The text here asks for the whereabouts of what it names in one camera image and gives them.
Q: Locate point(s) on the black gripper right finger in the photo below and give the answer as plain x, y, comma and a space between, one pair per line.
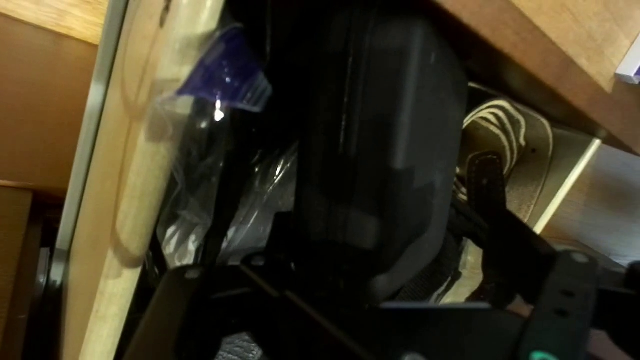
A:
560, 306

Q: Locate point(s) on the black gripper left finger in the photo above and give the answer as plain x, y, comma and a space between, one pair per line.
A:
171, 313

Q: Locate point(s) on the black pouch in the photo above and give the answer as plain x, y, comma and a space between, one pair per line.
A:
381, 132

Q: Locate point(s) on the brown drawer with pale sides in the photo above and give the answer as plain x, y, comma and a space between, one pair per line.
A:
127, 200

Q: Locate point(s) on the dark items inside drawer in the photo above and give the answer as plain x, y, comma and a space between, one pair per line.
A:
227, 87

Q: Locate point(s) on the brown wooden shelf unit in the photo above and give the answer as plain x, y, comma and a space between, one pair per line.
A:
41, 107

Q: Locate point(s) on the metal drawer rail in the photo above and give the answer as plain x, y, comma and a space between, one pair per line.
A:
87, 132

